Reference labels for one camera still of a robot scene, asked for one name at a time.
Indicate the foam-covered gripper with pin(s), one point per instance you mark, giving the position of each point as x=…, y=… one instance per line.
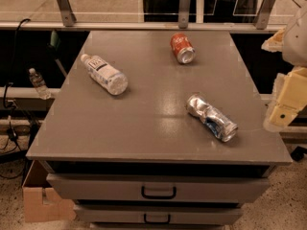
x=296, y=43

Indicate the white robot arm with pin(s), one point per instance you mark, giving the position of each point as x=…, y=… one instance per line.
x=291, y=41

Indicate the crushed silver redbull can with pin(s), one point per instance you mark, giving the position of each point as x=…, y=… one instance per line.
x=221, y=126

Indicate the red coke can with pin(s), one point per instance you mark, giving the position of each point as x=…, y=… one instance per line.
x=182, y=48

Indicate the grey drawer cabinet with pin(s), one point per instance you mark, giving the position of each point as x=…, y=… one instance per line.
x=147, y=130

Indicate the clear plastic water bottle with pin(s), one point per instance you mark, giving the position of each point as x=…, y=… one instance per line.
x=111, y=79

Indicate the lower grey drawer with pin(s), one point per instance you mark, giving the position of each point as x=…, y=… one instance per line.
x=156, y=214

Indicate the grey drawer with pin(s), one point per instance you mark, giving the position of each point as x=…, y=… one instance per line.
x=156, y=214
x=157, y=188

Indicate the upper grey drawer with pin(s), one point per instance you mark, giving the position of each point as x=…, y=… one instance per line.
x=157, y=188

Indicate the small water bottle on ledge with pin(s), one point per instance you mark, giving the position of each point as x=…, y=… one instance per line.
x=39, y=84

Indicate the cardboard box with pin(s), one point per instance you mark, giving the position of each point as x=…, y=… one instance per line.
x=41, y=202

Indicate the right metal bracket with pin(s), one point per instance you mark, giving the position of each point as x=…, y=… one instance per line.
x=262, y=18

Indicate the metal bracket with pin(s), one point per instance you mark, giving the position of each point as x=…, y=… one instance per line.
x=183, y=13
x=262, y=18
x=66, y=13

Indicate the middle metal bracket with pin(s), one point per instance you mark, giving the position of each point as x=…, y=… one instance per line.
x=183, y=13

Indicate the left metal bracket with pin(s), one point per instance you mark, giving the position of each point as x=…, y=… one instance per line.
x=66, y=13

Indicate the green-handled tool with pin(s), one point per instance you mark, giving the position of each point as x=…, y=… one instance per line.
x=53, y=47

